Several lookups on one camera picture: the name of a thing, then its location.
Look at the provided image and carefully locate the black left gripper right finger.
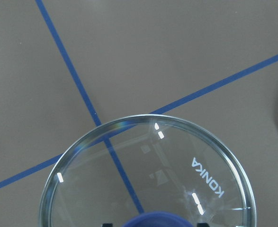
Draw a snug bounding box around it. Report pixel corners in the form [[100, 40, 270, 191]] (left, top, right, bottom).
[[197, 223, 207, 227]]

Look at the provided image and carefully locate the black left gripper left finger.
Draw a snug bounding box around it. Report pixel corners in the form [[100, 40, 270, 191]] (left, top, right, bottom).
[[101, 223, 112, 227]]

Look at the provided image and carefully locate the glass pot lid purple knob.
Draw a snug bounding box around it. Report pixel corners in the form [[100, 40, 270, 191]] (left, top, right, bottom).
[[38, 114, 257, 227]]

